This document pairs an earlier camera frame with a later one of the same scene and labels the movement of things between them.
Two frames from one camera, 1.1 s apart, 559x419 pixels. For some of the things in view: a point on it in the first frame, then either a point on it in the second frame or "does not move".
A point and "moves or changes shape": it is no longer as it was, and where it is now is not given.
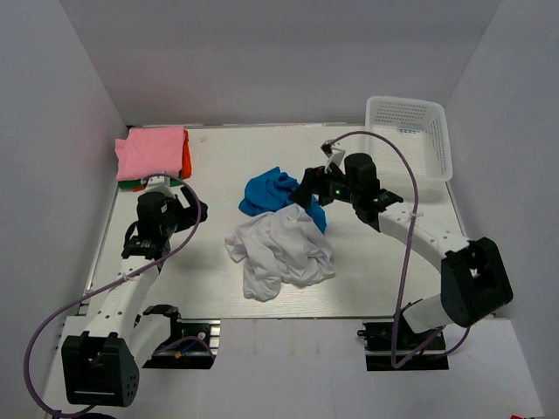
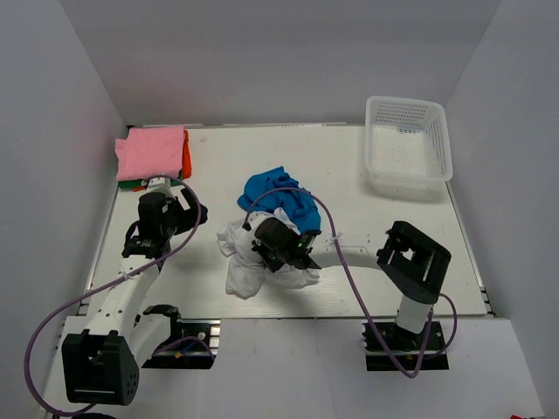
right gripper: [312, 178] -> [261, 247]
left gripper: [187, 213] does not move
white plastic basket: [420, 127] does not move
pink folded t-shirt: [148, 151] does not move
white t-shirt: [286, 244] moves or changes shape
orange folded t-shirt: [187, 165] does not move
